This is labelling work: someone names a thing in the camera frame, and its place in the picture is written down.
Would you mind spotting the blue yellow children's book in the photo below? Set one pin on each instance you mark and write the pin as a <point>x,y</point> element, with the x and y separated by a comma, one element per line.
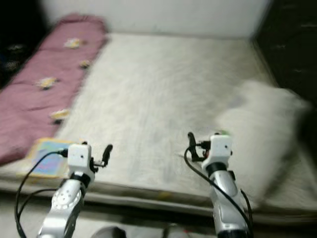
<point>47,161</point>

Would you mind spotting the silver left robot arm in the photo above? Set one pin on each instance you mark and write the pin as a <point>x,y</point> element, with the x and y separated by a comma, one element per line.
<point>64,203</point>

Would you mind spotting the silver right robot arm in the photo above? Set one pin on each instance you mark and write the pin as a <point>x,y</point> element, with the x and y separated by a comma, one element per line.
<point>228,203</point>

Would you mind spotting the white pillow with tree print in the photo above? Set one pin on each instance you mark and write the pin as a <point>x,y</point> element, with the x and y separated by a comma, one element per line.
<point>257,129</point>

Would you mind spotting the white quilted mattress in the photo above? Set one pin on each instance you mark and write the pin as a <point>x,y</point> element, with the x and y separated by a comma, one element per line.
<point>153,99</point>

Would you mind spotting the purple cartoon print quilt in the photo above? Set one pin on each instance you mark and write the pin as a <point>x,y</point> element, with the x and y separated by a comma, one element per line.
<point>39,99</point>

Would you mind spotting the grey bed base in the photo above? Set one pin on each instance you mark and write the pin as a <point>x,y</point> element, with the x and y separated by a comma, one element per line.
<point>143,206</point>

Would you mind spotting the grey robot left leg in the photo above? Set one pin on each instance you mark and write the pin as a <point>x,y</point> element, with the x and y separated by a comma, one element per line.
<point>109,233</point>

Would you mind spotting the grey robot leg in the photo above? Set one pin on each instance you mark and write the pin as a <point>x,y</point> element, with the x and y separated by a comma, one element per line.
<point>109,233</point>
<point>175,232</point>

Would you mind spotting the grey robot right leg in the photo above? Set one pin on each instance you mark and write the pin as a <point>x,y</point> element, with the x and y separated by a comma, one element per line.
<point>175,232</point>

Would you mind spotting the black tufted headboard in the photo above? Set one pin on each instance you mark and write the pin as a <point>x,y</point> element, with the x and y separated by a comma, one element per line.
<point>292,39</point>

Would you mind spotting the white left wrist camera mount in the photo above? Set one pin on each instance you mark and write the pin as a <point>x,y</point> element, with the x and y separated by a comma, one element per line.
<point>78,156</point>

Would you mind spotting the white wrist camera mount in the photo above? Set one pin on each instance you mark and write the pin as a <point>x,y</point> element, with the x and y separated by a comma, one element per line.
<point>221,148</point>
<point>78,156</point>

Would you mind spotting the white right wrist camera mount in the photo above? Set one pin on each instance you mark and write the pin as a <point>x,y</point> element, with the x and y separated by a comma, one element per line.
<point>221,148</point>

